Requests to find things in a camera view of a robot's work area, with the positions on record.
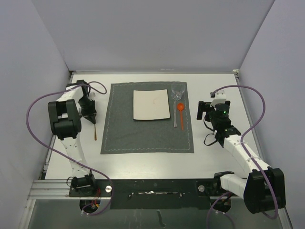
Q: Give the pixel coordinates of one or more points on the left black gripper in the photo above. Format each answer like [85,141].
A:
[90,115]

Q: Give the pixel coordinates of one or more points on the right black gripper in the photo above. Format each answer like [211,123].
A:
[204,107]

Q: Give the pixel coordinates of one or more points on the orange plastic spoon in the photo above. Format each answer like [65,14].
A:
[180,107]

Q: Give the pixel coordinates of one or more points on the clear plastic cup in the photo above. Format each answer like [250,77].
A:
[178,89]

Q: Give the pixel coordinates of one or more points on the silver table knife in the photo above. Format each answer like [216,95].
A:
[174,113]

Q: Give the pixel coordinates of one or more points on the grey cloth placemat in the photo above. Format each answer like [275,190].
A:
[122,134]

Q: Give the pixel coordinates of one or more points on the white square plate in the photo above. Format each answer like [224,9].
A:
[150,105]

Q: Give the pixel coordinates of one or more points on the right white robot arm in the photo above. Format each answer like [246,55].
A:
[264,187]

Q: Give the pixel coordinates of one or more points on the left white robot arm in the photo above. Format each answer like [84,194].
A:
[65,119]

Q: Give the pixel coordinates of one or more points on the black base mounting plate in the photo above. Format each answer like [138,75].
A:
[153,194]

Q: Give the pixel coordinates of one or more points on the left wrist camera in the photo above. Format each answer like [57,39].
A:
[92,95]

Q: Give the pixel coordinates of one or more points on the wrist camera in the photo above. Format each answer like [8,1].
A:
[92,95]
[219,97]

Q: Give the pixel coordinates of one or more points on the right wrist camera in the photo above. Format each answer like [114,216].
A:
[219,97]

